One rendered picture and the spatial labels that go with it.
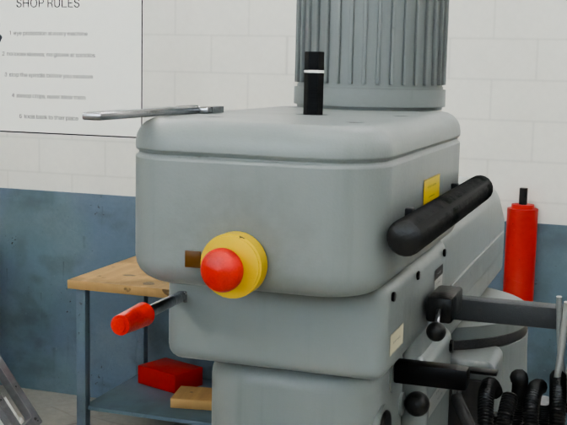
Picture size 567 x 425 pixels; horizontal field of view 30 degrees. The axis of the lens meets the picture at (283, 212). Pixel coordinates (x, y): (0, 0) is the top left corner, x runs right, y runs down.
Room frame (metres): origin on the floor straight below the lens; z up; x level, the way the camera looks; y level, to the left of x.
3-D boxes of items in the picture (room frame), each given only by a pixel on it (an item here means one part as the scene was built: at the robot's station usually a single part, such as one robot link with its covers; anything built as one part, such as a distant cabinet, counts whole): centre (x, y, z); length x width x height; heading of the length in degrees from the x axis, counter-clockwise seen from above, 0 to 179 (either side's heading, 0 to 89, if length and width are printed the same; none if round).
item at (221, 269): (0.93, 0.05, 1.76); 0.04 x 0.03 x 0.04; 71
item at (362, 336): (1.21, -0.04, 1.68); 0.34 x 0.24 x 0.10; 161
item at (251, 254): (0.96, 0.04, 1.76); 0.06 x 0.02 x 0.06; 71
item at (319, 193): (1.19, -0.03, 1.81); 0.47 x 0.26 x 0.16; 161
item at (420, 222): (1.16, -0.18, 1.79); 0.45 x 0.04 x 0.04; 161
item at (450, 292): (1.19, -0.18, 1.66); 0.12 x 0.04 x 0.04; 161
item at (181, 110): (1.06, 0.13, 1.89); 0.24 x 0.04 x 0.01; 159
